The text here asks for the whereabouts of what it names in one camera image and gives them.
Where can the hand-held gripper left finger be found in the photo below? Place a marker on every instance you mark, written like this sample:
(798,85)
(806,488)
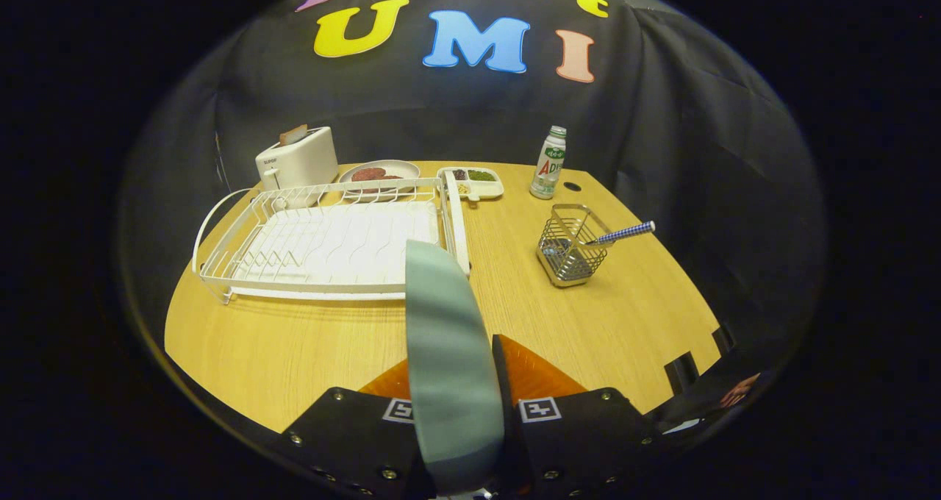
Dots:
(353,441)

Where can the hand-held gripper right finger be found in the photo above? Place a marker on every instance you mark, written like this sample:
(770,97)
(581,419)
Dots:
(581,441)

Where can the pale green plate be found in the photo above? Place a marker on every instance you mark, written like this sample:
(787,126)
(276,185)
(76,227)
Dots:
(448,368)

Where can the small beige plate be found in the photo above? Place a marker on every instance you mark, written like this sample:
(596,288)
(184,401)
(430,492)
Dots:
(404,168)

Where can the black table clamp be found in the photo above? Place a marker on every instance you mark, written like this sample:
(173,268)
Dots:
(681,373)
(724,338)

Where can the white divided snack tray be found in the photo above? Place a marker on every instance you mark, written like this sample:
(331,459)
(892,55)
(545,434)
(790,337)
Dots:
(487,188)

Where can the white drink bottle green label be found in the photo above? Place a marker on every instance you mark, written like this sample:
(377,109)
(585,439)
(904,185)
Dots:
(548,165)

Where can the white toaster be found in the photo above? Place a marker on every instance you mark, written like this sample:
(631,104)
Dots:
(301,163)

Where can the brown bread slice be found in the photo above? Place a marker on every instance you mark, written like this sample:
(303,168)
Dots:
(294,134)

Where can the black backdrop cloth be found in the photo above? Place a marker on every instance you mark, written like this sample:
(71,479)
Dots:
(698,118)

